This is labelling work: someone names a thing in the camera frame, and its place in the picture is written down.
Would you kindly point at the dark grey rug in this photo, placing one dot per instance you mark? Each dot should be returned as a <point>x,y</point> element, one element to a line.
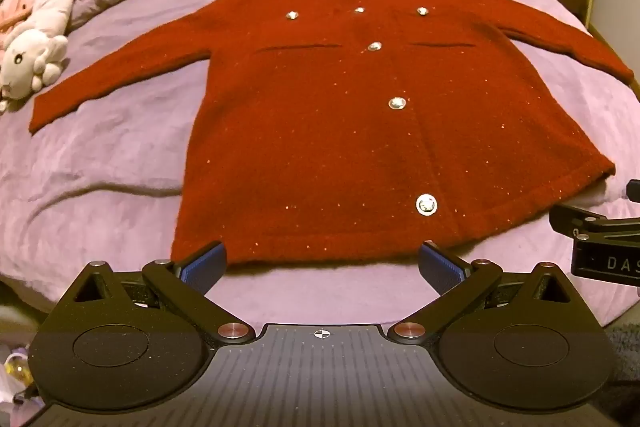
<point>625,352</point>

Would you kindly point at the white bunny plush toy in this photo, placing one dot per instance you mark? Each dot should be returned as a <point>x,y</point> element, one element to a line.
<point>30,52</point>

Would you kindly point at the red coat with silver buttons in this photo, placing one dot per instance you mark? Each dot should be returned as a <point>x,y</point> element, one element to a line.
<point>300,132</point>

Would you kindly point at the clear plastic ball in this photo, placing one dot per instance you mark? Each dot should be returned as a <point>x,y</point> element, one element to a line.
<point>17,368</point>

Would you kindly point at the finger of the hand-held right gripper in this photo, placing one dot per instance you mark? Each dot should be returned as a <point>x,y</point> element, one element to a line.
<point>590,222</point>

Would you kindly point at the purple bed sheet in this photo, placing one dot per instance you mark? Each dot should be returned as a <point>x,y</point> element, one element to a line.
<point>125,182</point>

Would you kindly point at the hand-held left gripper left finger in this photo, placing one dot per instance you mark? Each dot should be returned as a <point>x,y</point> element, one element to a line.
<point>206,265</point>

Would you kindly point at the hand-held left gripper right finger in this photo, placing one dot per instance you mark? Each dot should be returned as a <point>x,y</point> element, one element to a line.
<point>440,265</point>

